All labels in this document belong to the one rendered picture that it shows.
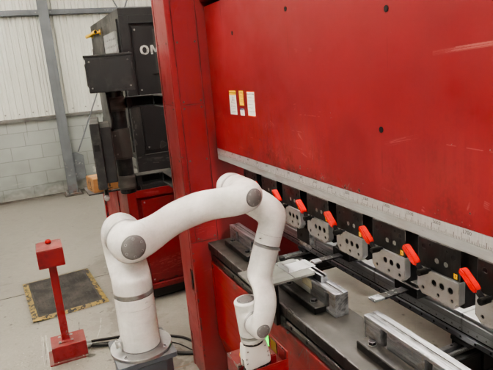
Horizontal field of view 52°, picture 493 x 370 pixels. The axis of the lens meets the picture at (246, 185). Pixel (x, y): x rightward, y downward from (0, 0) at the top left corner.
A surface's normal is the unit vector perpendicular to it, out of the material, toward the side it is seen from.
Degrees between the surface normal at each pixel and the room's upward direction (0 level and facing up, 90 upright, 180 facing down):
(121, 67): 90
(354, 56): 90
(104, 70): 90
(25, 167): 90
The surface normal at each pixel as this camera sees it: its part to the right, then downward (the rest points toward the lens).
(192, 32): 0.40, 0.18
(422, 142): -0.91, 0.17
